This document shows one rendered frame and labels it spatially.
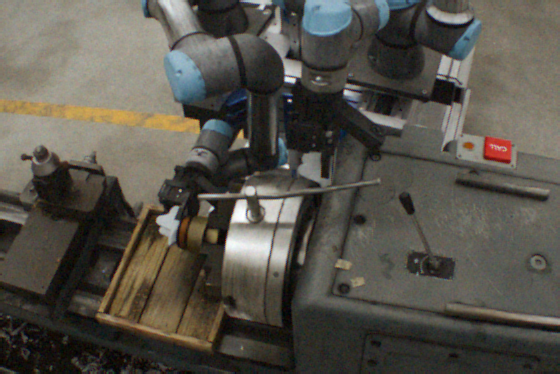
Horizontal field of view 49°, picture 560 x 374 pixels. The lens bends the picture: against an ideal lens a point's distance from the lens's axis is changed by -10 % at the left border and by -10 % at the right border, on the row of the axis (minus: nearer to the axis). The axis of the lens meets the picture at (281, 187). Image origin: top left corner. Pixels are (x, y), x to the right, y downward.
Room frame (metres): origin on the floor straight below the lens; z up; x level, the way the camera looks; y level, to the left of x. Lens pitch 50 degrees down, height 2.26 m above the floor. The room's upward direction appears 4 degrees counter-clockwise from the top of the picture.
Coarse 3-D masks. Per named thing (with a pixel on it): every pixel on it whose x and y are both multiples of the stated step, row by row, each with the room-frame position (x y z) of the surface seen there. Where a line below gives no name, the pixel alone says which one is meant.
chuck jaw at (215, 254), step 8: (208, 248) 0.83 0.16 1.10; (216, 248) 0.82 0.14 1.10; (200, 256) 0.81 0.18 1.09; (208, 256) 0.80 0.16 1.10; (216, 256) 0.80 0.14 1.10; (208, 264) 0.78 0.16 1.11; (216, 264) 0.78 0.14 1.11; (208, 272) 0.78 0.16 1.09; (216, 272) 0.76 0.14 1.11; (208, 280) 0.74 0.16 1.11; (216, 280) 0.74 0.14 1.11; (208, 288) 0.73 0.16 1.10; (216, 288) 0.72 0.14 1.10; (232, 296) 0.70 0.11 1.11; (232, 304) 0.70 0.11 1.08
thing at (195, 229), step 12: (192, 216) 0.91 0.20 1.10; (180, 228) 0.87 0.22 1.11; (192, 228) 0.87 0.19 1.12; (204, 228) 0.86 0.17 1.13; (216, 228) 0.87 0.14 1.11; (180, 240) 0.86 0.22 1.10; (192, 240) 0.85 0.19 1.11; (204, 240) 0.85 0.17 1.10; (216, 240) 0.84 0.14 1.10; (192, 252) 0.84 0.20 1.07
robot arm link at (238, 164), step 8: (232, 152) 1.18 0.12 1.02; (240, 152) 1.17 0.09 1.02; (232, 160) 1.15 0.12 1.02; (240, 160) 1.15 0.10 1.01; (224, 168) 1.12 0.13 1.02; (232, 168) 1.13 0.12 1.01; (240, 168) 1.13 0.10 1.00; (216, 176) 1.11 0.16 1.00; (224, 176) 1.12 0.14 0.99; (232, 176) 1.12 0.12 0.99; (240, 176) 1.13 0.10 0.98; (216, 184) 1.11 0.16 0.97; (224, 184) 1.12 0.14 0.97; (224, 192) 1.12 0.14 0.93
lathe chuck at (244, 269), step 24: (240, 192) 0.86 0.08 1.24; (264, 192) 0.86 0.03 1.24; (240, 216) 0.80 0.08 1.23; (264, 216) 0.80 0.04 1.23; (240, 240) 0.76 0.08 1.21; (264, 240) 0.75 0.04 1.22; (240, 264) 0.72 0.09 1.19; (264, 264) 0.72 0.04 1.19; (240, 288) 0.70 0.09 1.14; (264, 288) 0.69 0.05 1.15; (240, 312) 0.69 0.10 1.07; (264, 312) 0.67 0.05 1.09
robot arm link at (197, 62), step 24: (144, 0) 1.42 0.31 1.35; (168, 0) 1.36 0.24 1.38; (192, 0) 1.43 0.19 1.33; (168, 24) 1.26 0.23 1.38; (192, 24) 1.22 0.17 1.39; (192, 48) 1.09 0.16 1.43; (216, 48) 1.08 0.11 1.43; (168, 72) 1.09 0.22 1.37; (192, 72) 1.03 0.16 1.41; (216, 72) 1.04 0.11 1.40; (240, 72) 1.05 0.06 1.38; (192, 96) 1.02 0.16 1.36
